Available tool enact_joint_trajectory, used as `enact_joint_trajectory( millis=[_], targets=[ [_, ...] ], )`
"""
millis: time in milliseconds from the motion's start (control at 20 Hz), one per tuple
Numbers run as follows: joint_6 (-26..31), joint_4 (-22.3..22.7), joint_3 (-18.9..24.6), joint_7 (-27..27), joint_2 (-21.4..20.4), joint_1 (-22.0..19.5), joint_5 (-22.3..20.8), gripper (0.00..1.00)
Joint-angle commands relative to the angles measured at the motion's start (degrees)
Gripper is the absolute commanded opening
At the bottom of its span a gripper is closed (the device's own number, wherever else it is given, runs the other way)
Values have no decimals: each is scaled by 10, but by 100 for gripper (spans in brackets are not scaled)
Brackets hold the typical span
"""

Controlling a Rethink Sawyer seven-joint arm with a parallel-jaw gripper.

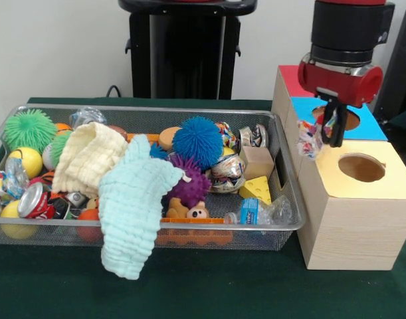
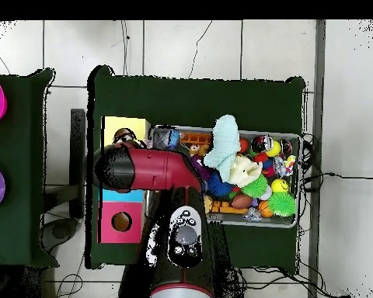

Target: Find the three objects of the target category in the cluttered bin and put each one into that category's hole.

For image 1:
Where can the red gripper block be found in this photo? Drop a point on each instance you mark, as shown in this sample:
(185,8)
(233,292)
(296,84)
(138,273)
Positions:
(349,84)

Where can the colourful packet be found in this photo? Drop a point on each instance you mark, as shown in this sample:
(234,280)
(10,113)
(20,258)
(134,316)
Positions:
(309,139)

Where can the printed silver drink can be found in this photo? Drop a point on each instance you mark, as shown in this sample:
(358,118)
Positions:
(227,172)

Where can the crushed bottle with blue label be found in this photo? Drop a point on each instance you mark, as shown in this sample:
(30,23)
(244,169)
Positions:
(256,212)

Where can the orange plush toy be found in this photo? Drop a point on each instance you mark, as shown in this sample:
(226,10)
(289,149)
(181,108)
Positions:
(186,210)

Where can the mint green waffle cloth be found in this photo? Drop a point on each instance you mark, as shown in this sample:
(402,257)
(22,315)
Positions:
(129,206)

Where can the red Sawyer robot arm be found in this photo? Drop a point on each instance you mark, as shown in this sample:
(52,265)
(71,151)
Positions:
(345,26)

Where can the wooden box with three holes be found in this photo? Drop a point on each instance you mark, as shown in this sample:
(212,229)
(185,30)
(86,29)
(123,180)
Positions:
(349,232)

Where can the plain wooden block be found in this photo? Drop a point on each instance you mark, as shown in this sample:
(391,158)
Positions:
(256,161)

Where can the black stand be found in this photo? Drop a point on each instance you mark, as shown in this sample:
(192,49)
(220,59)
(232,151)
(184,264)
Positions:
(402,66)

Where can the yellow cheese wedge toy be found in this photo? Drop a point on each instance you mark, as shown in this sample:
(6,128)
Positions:
(256,191)

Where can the blue spiky rubber ball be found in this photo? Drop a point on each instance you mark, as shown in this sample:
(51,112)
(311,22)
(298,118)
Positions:
(197,141)

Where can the purple spiky monster toy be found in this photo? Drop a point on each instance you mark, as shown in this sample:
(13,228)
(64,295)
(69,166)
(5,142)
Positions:
(189,182)

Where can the dark green tablecloth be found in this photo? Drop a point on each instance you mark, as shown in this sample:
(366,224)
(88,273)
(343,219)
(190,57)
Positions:
(222,292)

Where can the cream waffle cloth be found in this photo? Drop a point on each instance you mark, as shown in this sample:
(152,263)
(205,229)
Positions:
(86,156)

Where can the green spiky rubber ball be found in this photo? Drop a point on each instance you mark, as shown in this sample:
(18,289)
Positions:
(30,128)

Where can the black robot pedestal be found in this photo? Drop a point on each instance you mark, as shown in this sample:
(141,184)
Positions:
(182,50)

